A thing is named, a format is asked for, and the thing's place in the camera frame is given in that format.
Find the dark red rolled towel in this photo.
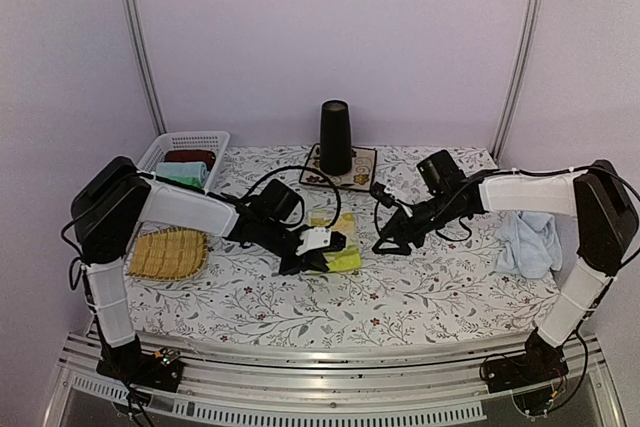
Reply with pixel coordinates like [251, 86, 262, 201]
[164, 149, 217, 170]

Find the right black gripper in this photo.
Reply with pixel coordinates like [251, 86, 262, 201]
[373, 190, 465, 255]

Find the white plastic basket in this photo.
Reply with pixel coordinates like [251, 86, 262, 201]
[136, 131, 231, 191]

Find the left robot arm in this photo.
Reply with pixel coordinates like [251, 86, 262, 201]
[68, 156, 345, 381]

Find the yellow-green patterned towel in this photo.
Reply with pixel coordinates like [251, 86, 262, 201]
[308, 209, 362, 273]

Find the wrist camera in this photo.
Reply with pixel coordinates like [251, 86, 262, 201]
[296, 227, 346, 256]
[370, 182, 410, 208]

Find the light blue towel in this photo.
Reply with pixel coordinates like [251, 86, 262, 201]
[494, 211, 562, 279]

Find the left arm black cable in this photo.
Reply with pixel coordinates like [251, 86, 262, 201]
[244, 165, 344, 233]

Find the floral square coaster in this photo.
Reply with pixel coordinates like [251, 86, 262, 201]
[298, 142, 378, 193]

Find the aluminium post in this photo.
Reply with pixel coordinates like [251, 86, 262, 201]
[122, 0, 167, 136]
[490, 0, 543, 164]

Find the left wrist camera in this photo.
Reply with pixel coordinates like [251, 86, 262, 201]
[296, 227, 346, 256]

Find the right aluminium post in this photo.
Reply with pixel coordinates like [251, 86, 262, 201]
[490, 0, 543, 164]

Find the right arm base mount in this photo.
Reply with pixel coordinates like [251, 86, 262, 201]
[479, 348, 569, 393]

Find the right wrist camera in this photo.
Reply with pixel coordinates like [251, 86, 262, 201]
[370, 182, 410, 208]

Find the left aluminium post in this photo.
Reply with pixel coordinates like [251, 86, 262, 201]
[122, 0, 167, 136]

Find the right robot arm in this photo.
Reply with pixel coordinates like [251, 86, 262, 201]
[370, 150, 639, 383]

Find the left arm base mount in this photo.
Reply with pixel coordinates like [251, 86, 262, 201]
[96, 346, 185, 393]

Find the woven bamboo tray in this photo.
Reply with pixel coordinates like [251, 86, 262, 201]
[127, 227, 208, 281]

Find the aluminium front rail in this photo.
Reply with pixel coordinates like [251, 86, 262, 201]
[43, 331, 631, 426]

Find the black tall cup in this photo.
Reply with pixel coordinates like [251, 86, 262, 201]
[320, 99, 352, 176]

